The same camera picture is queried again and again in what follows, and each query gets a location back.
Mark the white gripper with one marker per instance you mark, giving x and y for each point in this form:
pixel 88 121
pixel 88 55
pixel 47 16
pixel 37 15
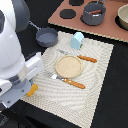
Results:
pixel 15 78

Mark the low grey pot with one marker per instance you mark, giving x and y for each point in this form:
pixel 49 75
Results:
pixel 46 37

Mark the light blue milk carton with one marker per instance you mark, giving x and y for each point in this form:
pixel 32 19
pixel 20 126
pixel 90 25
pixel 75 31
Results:
pixel 76 40

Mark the tall grey pot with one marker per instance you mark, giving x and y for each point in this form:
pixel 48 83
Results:
pixel 96 19

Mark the yellow toy bread loaf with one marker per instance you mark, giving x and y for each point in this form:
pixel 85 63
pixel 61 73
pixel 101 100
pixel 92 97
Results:
pixel 34 87

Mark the brown toy sausage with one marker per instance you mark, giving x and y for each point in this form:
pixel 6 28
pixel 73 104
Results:
pixel 95 12

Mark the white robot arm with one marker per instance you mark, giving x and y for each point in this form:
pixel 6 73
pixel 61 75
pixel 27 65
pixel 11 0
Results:
pixel 14 17

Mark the round beige plate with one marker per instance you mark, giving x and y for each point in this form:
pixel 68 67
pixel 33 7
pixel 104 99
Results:
pixel 68 66

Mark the woven beige placemat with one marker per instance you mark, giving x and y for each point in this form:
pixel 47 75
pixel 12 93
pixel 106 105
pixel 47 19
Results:
pixel 66 101

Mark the beige bowl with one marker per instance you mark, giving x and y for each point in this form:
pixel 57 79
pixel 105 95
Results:
pixel 123 16

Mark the fork with wooden handle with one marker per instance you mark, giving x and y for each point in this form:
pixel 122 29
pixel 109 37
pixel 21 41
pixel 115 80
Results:
pixel 66 80

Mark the knife with wooden handle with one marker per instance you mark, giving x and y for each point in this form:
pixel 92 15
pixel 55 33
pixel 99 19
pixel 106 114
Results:
pixel 79 56

